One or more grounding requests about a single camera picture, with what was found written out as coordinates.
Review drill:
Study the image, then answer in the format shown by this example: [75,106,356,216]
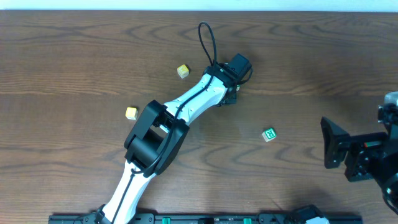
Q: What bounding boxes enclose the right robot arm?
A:
[320,103,397,213]

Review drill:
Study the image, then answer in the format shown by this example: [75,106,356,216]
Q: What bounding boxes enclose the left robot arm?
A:
[95,54,252,223]

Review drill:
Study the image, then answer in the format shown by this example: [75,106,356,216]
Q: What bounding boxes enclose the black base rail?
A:
[48,212,364,224]

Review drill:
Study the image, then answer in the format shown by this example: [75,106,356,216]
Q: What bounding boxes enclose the yellow block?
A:
[177,64,190,79]
[125,107,138,120]

